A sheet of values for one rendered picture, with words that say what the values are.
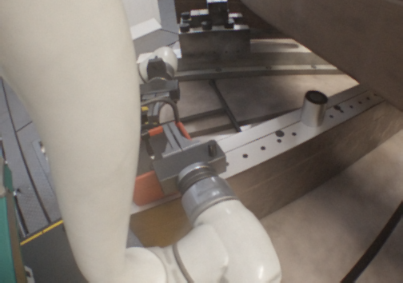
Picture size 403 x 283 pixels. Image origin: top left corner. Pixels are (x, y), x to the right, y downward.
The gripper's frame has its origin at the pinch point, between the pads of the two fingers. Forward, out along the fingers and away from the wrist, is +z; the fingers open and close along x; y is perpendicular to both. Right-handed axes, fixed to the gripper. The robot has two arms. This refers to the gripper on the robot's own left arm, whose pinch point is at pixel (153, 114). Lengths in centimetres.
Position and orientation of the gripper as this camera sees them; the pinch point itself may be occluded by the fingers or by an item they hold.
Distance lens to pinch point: 71.5
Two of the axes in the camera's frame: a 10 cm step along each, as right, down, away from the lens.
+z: 0.3, 6.8, -7.3
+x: -10.0, 0.9, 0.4
